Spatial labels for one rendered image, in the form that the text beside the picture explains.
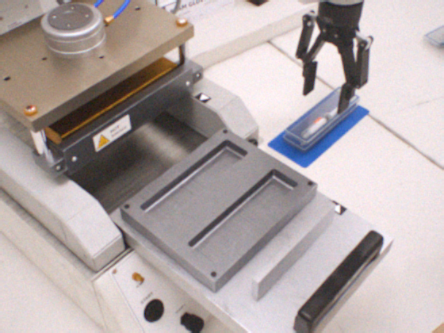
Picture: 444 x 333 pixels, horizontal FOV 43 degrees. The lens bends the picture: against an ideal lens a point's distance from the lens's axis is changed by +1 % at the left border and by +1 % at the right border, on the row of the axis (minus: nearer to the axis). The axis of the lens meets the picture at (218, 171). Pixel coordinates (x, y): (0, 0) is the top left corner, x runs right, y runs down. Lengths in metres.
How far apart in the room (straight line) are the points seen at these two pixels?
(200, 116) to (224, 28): 0.54
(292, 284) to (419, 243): 0.40
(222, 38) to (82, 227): 0.74
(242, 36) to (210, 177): 0.64
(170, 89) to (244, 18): 0.64
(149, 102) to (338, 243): 0.31
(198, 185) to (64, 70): 0.23
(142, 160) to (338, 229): 0.32
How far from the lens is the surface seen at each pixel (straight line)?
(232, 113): 0.84
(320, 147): 1.14
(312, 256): 0.70
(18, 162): 0.80
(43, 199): 0.74
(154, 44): 0.77
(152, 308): 0.80
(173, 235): 0.68
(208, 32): 1.36
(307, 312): 0.61
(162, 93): 0.79
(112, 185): 0.83
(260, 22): 1.40
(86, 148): 0.74
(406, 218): 1.06
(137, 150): 0.88
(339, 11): 0.98
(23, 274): 0.99
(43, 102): 0.70
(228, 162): 0.78
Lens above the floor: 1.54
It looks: 47 degrees down
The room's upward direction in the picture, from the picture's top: 1 degrees counter-clockwise
